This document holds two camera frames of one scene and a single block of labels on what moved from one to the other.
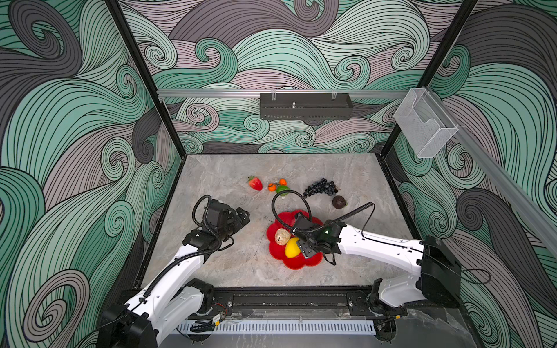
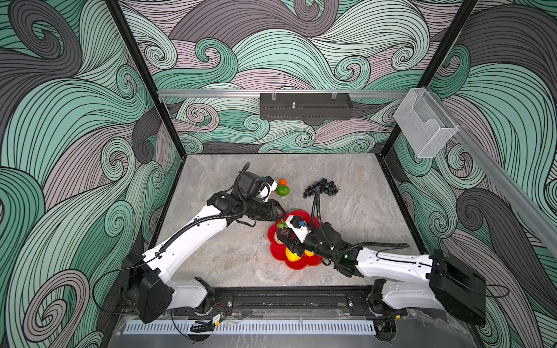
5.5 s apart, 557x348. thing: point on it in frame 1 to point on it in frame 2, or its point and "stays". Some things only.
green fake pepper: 281,188 stays
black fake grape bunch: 320,187 stays
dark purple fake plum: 339,201 to 283,230
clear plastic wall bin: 423,122 stays
